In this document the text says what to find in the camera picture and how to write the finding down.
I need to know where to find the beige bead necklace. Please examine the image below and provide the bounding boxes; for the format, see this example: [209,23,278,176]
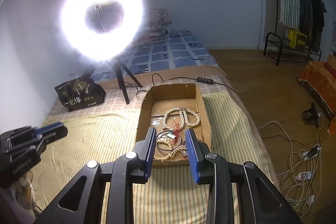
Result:
[153,144,189,162]

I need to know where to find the black printed gift bag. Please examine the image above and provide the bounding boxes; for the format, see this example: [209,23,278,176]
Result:
[54,73,106,111]

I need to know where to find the cardboard tray box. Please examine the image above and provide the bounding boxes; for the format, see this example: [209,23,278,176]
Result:
[136,84,212,165]

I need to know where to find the black device on floor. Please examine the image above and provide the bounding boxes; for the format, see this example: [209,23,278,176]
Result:
[302,102,320,127]

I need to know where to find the black tripod stand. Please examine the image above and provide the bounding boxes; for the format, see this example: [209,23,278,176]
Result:
[107,57,143,105]

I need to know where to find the blue checkered bed sheet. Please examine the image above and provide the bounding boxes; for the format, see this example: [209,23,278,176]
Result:
[92,28,220,83]

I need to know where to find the orange covered furniture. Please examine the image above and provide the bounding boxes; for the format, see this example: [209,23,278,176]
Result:
[298,54,336,136]

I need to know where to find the floral pillow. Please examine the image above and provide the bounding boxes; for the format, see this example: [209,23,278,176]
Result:
[134,8,172,44]

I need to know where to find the black clothes rack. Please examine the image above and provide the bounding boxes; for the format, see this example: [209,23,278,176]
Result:
[263,0,322,65]

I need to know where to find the yellow crate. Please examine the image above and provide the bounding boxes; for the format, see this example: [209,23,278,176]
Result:
[287,29,307,51]

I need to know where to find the dark hanging clothes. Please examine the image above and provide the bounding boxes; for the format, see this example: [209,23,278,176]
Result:
[299,0,326,52]

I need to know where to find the white power strip cables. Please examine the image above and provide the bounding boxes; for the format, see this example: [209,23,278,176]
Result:
[257,110,325,217]

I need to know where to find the ring light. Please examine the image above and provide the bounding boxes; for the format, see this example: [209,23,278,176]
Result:
[60,0,143,62]

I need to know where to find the black cable with switch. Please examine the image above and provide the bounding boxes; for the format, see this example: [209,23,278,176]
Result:
[135,73,237,96]

